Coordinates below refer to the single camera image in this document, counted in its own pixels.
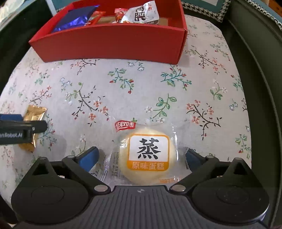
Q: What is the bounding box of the gold foil snack packet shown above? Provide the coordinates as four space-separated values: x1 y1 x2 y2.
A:
19 105 47 153

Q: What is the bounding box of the steamed cake packet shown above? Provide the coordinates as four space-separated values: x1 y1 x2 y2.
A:
104 120 191 187

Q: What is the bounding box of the blue foil snack packet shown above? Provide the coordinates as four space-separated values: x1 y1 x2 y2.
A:
52 5 99 33

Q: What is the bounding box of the white red duck snack packet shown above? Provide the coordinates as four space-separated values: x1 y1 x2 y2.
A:
120 1 160 24

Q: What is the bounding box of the floral tablecloth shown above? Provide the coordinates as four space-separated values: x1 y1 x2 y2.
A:
1 16 251 202

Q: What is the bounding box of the red flat snack packet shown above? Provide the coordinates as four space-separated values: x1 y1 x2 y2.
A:
85 11 106 26

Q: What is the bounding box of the red cardboard box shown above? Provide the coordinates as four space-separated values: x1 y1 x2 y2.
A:
29 1 188 64

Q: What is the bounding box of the dark green sofa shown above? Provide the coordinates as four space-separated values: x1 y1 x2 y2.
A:
1 1 281 225

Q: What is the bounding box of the teal lion sofa cover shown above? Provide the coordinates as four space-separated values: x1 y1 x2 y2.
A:
46 0 281 30

